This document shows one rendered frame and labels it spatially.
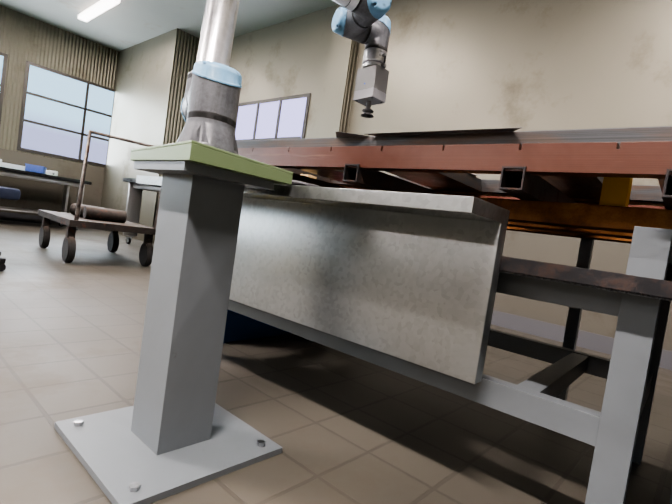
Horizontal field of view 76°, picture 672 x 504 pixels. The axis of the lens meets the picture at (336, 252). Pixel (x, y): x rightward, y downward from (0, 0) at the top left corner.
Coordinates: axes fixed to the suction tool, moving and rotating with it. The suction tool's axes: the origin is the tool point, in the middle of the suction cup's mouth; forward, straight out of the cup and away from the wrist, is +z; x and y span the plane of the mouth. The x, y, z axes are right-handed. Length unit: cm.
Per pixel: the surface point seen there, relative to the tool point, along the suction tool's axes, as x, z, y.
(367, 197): 33, 32, -34
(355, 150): 15.3, 16.0, -11.9
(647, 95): -254, -91, -23
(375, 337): 16, 65, -29
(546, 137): 6, 14, -60
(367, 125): -237, -92, 223
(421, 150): 13.1, 16.9, -32.7
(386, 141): 10.3, 12.7, -18.5
